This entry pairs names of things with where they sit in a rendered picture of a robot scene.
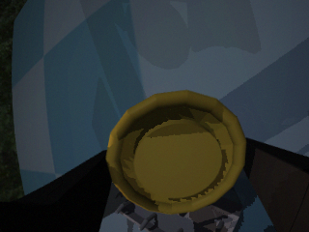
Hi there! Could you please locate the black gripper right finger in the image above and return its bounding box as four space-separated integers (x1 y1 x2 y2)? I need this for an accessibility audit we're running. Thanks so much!
243 138 309 232

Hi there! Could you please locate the olive-yellow round plate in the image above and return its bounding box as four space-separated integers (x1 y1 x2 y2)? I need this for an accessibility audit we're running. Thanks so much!
105 90 246 214

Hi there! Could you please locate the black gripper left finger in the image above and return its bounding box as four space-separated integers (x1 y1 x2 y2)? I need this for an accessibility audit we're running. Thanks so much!
0 150 112 232

